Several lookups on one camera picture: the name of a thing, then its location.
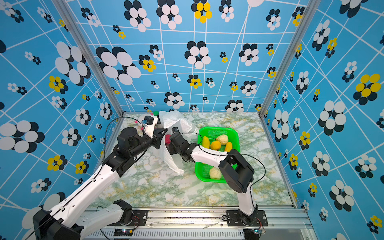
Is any left aluminium corner post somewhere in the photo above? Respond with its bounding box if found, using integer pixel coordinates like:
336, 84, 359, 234
50, 0, 125, 118

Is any yellow banana toy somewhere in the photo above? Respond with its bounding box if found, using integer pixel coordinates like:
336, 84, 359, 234
225, 142, 233, 152

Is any aluminium front rail frame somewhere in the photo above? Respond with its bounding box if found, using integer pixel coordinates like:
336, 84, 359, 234
80, 205, 317, 240

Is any cream round fruit toy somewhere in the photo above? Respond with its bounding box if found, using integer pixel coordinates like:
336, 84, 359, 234
209, 167, 222, 180

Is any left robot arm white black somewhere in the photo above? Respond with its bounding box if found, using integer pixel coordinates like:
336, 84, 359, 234
30, 127, 167, 240

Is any aluminium corner post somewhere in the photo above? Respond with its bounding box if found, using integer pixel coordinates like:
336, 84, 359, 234
259, 0, 322, 118
50, 0, 125, 118

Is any right aluminium corner post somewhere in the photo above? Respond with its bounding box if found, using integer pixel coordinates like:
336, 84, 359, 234
259, 0, 322, 118

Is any orange yellow mango toy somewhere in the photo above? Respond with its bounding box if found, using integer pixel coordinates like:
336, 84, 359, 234
210, 141, 222, 151

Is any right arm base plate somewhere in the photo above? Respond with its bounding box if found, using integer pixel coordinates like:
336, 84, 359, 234
222, 210, 269, 228

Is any yellow lemon toy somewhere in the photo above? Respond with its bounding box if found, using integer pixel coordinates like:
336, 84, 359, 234
202, 136, 210, 149

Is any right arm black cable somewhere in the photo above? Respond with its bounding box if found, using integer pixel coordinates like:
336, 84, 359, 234
179, 131, 267, 211

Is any green plastic basket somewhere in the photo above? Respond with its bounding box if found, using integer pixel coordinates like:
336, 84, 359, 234
194, 126, 241, 184

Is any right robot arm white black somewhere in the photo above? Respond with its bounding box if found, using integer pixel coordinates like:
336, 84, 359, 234
169, 132, 257, 218

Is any red fruit toy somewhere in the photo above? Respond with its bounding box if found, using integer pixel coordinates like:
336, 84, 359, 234
165, 135, 171, 145

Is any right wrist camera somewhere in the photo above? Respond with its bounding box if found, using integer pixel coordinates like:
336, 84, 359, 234
172, 127, 180, 134

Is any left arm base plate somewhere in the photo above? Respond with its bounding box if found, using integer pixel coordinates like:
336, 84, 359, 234
119, 210, 149, 227

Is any white plastic bag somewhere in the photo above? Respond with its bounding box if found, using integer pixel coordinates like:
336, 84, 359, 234
150, 111, 198, 176

